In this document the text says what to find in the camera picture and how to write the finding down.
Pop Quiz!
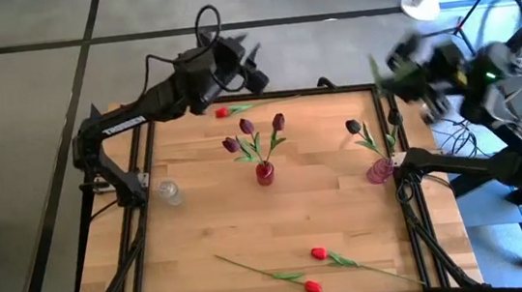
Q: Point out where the black side panel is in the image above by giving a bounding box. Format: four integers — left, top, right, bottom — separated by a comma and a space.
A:
53, 102, 126, 292

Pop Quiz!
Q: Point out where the black aluminium table frame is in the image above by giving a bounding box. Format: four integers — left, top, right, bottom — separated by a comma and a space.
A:
62, 69, 484, 292

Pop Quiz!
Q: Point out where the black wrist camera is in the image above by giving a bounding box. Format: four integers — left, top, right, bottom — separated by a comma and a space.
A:
383, 31, 428, 71
213, 34, 248, 73

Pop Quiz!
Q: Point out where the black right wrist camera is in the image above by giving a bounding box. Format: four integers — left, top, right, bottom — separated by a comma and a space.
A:
383, 31, 428, 71

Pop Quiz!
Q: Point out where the red glass vase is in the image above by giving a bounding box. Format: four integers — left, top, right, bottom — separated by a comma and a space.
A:
254, 160, 277, 189

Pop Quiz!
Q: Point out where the white mounting plate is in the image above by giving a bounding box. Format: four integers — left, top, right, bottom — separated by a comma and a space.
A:
389, 150, 407, 168
135, 171, 152, 189

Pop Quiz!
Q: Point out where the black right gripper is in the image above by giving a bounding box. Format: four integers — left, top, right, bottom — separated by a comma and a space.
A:
371, 38, 482, 131

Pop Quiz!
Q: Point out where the pink ribbed glass vase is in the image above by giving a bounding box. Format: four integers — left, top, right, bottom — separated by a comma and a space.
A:
363, 157, 398, 188

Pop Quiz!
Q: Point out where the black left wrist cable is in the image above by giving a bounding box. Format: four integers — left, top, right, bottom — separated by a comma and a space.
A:
137, 3, 230, 101

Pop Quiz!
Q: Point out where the clear glass vase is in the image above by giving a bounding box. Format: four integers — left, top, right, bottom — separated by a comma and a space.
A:
155, 178, 185, 208

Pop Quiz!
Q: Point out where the purple tulip flower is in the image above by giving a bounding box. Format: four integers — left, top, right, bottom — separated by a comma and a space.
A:
237, 115, 267, 166
220, 133, 262, 168

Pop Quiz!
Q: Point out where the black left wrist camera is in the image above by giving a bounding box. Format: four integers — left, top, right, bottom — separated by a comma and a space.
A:
213, 34, 248, 73

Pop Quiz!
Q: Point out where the black frame clamp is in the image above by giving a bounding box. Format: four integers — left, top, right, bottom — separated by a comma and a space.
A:
315, 73, 339, 92

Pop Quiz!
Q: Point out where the red tulip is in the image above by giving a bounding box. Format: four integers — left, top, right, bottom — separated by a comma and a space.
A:
260, 111, 292, 164

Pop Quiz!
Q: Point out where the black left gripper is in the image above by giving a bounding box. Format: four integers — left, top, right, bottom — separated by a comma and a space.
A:
172, 41, 274, 118

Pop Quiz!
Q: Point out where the red tulip flower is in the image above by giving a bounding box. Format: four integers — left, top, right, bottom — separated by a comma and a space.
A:
308, 235, 426, 292
212, 243, 324, 292
213, 95, 305, 121

